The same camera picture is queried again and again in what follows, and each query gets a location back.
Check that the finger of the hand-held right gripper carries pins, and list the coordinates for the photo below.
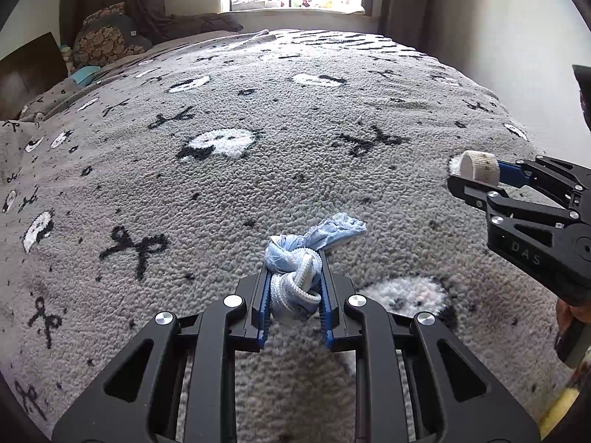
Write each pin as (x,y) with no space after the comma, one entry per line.
(471,189)
(512,175)

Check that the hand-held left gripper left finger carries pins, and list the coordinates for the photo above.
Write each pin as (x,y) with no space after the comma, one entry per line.
(262,304)

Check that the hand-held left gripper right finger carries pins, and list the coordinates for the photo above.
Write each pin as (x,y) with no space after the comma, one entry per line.
(325,314)

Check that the white round cap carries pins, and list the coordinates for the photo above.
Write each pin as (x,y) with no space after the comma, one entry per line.
(478,166)

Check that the person's right hand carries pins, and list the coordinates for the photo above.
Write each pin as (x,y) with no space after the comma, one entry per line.
(564,320)

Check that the grey printed blanket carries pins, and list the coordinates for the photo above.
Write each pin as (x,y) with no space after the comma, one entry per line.
(277,170)

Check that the yellow object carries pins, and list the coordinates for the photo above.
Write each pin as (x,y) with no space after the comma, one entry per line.
(558,408)

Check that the colourful windowsill trinkets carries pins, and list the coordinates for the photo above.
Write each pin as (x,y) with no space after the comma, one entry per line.
(314,3)

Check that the teal cloth item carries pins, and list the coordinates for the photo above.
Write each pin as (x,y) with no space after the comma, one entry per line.
(85,74)

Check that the brown patterned pillow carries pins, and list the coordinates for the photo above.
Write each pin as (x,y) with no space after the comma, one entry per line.
(106,39)

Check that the dark wooden headboard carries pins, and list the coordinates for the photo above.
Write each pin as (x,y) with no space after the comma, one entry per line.
(27,74)

